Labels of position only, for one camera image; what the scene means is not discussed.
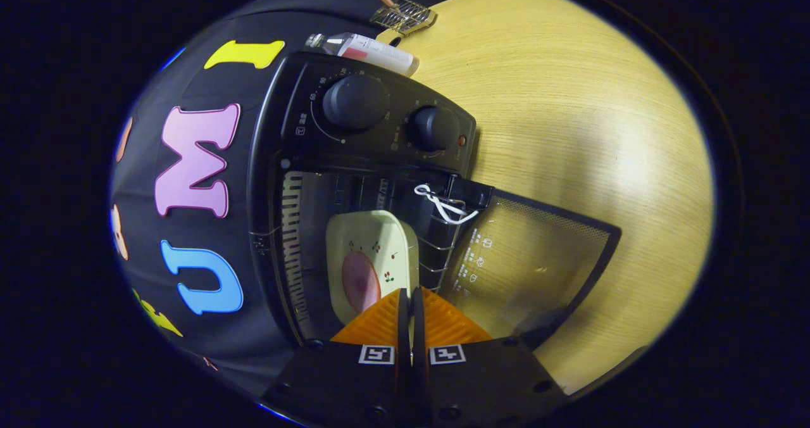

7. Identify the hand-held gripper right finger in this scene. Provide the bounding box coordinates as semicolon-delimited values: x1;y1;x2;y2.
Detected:
411;286;570;428

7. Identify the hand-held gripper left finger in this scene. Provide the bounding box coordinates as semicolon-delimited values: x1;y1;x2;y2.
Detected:
259;287;412;428

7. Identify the pink ham slice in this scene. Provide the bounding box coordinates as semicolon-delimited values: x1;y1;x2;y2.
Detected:
342;251;382;315

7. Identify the cream food tray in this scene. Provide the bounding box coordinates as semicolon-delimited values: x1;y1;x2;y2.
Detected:
325;210;420;326

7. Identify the black toaster oven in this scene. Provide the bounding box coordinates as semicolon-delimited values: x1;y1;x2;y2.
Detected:
247;51;622;353

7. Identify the clear plastic bottle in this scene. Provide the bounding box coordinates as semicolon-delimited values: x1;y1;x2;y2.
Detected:
305;32;420;77

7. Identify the oven wire rack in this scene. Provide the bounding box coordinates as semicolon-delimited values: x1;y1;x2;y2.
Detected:
380;178;472;296

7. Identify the white string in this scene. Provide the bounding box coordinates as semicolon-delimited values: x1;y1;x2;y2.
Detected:
414;184;480;225

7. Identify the metal wire basket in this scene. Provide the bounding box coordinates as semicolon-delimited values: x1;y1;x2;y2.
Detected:
369;0;437;37

